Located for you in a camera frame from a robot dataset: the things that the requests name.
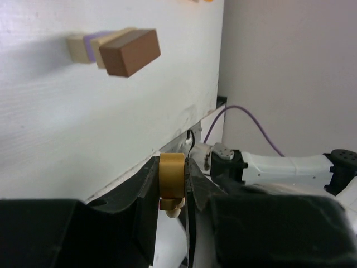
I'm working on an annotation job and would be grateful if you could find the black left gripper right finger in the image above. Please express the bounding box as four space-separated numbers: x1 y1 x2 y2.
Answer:
185 158 231 267

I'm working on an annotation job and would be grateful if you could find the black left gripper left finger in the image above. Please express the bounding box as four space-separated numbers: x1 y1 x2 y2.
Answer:
83 155 161 266

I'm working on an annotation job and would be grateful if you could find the helicopter shaped wooden piece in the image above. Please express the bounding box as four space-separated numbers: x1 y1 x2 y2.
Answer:
158 153 185 218

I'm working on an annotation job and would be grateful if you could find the brown rectangular wooden block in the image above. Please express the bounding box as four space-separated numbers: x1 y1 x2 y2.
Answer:
99 29 161 78

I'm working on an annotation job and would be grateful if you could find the plain beige rectangular block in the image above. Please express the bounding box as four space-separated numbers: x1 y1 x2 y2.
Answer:
90 27 137 69

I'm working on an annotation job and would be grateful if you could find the beige cube with windows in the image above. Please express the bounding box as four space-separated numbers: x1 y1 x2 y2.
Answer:
66 35 91 64

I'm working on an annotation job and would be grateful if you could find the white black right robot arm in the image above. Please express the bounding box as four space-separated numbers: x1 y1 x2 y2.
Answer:
159 143 356 267

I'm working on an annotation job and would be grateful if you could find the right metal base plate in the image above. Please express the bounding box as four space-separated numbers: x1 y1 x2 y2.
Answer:
159 122 202 155

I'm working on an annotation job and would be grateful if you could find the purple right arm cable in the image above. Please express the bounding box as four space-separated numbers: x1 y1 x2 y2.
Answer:
202 105 286 157

